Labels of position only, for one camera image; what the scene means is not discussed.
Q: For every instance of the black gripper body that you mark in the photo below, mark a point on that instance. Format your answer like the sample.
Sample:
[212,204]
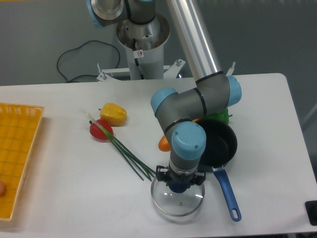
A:
[180,181]

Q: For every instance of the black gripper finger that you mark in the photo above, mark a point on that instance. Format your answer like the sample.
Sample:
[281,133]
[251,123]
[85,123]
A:
[198,178]
[162,173]

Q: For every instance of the glass lid blue knob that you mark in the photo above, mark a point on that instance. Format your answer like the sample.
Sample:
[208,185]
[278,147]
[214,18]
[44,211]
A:
[176,204]

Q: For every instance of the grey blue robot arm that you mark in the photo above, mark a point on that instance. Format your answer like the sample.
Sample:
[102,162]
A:
[170,107]

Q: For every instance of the green onion stalk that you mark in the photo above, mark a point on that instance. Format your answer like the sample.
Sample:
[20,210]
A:
[136,164]

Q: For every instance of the toy baguette bread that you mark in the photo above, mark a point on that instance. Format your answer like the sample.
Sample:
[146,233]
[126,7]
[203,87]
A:
[163,145]

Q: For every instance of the green toy bell pepper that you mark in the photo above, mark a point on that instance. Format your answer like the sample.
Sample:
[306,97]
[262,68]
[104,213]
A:
[222,116]

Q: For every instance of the yellow toy bell pepper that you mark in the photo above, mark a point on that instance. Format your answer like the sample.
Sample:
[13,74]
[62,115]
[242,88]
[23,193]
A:
[113,114]

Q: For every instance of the black object at table edge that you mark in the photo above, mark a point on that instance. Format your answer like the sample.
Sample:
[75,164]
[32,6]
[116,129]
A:
[311,209]

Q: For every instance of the yellow plastic basket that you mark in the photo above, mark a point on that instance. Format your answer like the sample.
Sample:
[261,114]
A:
[19,125]

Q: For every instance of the blue saucepan with handle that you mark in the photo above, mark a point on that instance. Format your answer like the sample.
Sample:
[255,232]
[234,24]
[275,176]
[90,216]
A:
[221,146]

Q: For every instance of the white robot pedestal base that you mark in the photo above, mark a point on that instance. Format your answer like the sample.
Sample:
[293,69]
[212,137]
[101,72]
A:
[144,45]

